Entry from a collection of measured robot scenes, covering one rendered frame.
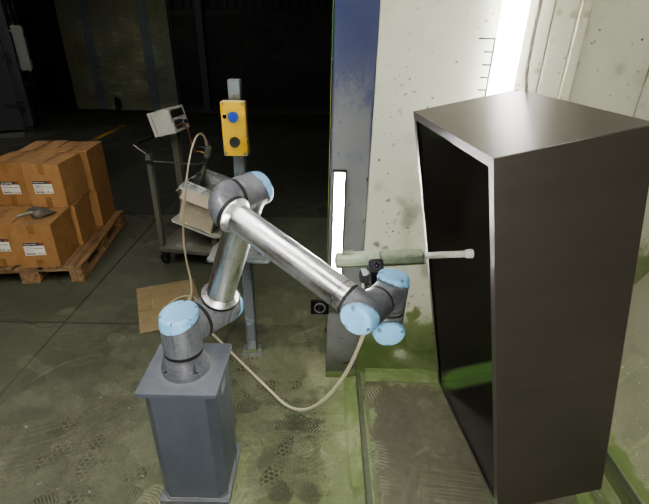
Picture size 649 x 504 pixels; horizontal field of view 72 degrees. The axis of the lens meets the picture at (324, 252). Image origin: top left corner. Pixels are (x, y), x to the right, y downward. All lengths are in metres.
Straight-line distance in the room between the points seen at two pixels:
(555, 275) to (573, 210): 0.17
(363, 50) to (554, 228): 1.21
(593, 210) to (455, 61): 1.13
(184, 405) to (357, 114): 1.40
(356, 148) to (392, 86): 0.31
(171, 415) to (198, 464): 0.29
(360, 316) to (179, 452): 1.19
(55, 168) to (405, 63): 2.98
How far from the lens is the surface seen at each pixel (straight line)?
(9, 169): 4.39
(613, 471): 2.56
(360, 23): 2.04
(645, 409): 2.55
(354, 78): 2.05
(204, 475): 2.16
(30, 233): 4.03
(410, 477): 2.31
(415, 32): 2.07
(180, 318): 1.73
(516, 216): 1.07
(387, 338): 1.30
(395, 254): 1.55
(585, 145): 1.09
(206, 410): 1.86
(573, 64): 2.28
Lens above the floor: 1.87
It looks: 27 degrees down
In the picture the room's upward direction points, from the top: 1 degrees clockwise
